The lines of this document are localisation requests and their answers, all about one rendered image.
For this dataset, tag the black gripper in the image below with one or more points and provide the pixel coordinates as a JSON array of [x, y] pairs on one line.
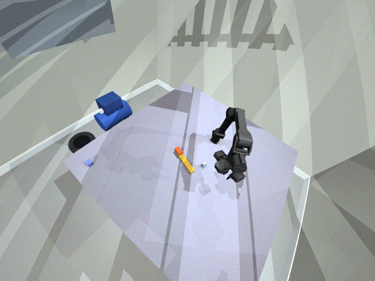
[[219, 155]]

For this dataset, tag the blue cube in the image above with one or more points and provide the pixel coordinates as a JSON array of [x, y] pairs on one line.
[[89, 162]]

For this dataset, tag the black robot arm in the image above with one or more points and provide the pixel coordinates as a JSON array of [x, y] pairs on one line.
[[242, 139]]

